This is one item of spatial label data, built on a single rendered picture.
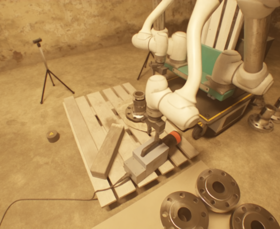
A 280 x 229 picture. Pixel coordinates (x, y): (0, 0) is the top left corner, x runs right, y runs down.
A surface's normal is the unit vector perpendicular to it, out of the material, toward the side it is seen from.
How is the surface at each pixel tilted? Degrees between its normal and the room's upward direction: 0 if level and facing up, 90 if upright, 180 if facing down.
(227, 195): 0
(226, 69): 85
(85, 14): 90
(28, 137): 0
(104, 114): 0
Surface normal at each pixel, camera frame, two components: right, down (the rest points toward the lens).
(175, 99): -0.64, -0.23
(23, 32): 0.50, 0.58
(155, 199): 0.00, -0.75
